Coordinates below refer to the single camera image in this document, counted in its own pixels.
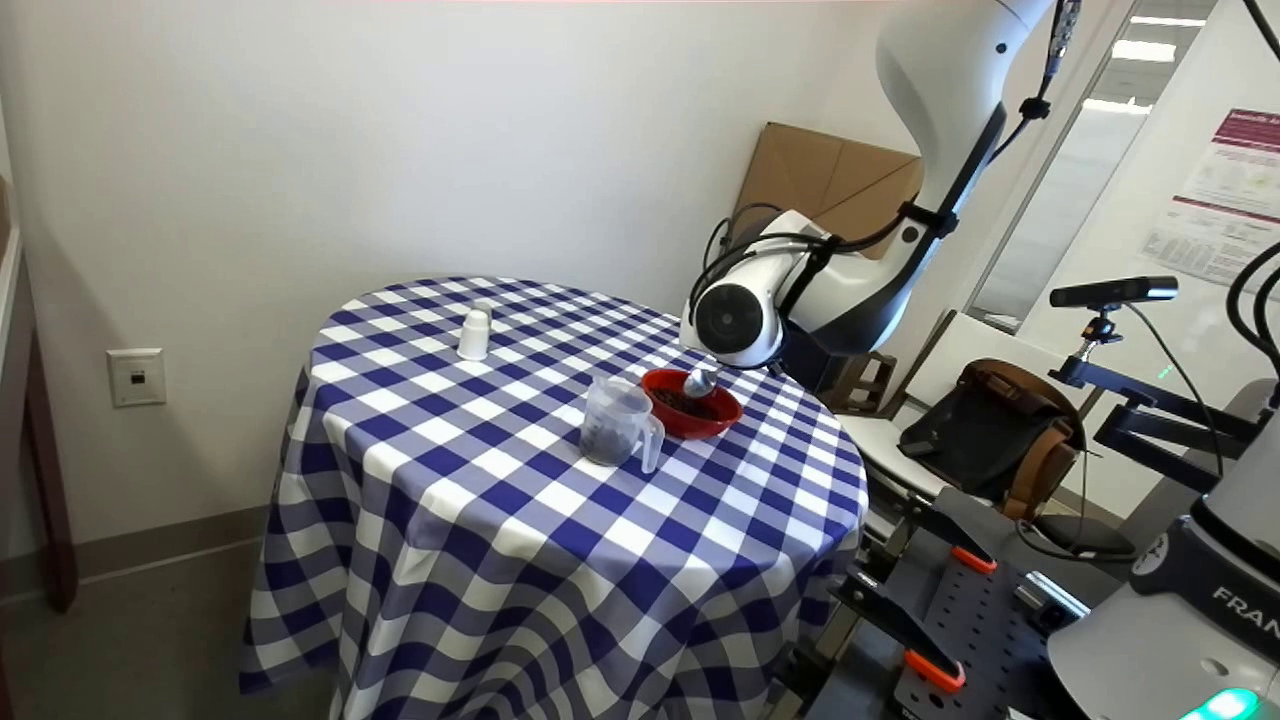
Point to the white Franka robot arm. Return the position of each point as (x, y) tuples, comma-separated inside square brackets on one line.
[(827, 284)]

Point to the red plastic bowl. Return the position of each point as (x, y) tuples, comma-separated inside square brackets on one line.
[(685, 417)]

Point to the clear plastic measuring cup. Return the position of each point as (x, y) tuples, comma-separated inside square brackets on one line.
[(612, 424)]

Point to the black storage box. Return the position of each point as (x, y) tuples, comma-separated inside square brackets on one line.
[(855, 383)]

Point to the blue white checked tablecloth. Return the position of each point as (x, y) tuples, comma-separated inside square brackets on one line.
[(532, 532)]

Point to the small white plastic bottle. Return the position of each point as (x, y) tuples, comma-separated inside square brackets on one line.
[(474, 343)]

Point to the flat brown cardboard box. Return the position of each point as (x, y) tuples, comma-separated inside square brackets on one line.
[(827, 173)]

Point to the grey perforated mounting plate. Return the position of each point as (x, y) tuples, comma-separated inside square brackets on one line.
[(987, 627)]

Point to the black bar camera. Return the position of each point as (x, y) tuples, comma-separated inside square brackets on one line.
[(1115, 291)]

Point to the black camera stand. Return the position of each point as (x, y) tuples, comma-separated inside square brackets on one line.
[(1160, 412)]

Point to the white wall poster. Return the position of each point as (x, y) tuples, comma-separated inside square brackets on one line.
[(1232, 201)]

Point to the white wall outlet plate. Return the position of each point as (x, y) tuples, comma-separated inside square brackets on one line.
[(138, 376)]

